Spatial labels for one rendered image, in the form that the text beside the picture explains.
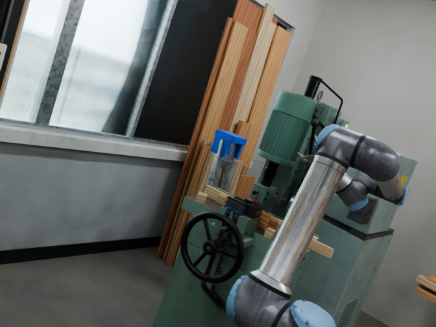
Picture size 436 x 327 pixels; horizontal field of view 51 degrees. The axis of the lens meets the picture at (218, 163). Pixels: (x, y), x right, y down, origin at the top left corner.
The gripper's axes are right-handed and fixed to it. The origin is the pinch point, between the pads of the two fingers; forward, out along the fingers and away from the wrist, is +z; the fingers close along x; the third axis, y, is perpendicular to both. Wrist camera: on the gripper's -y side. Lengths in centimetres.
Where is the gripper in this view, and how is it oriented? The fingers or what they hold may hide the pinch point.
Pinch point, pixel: (303, 143)
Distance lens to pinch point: 201.3
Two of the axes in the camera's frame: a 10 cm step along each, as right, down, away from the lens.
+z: -6.4, -7.6, -1.0
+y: 5.2, -3.3, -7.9
